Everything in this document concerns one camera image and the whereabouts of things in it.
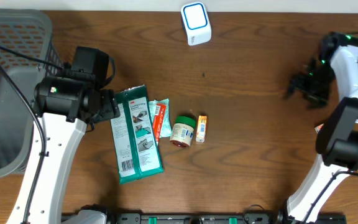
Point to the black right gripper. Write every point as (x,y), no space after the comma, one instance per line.
(316,99)

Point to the grey plastic mesh basket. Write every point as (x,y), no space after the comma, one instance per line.
(27,55)

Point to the green lid cream jar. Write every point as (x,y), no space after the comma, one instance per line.
(183,131)

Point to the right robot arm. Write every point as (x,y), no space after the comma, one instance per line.
(337,138)

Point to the small orange box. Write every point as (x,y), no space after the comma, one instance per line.
(201,128)

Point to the teal and orange sachet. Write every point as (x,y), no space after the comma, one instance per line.
(159,111)

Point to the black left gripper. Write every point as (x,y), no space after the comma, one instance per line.
(112,109)

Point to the orange tissue packet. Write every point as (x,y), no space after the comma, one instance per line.
(318,128)

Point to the green 3M gloves package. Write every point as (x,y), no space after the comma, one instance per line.
(134,140)

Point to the white barcode scanner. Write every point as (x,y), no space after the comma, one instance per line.
(196,23)

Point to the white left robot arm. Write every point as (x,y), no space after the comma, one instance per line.
(65,105)

